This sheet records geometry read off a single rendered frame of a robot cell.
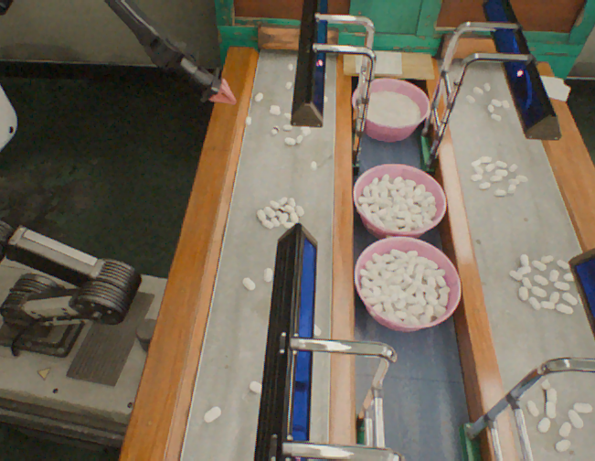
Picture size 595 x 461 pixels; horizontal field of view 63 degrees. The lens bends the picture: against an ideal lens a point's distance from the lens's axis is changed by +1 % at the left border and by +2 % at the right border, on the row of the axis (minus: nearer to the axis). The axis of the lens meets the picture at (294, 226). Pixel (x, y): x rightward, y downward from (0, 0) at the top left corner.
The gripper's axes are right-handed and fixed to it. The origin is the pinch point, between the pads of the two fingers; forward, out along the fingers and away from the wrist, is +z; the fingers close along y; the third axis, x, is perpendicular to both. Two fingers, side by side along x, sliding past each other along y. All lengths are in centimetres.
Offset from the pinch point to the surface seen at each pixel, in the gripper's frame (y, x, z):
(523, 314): -61, -44, 70
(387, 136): 6, -21, 49
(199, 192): -30.7, 10.7, 1.4
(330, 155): -9.1, -11.4, 31.9
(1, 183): 32, 149, -43
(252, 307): -65, 0, 18
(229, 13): 46.3, 3.0, -8.1
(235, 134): -4.7, 6.9, 6.6
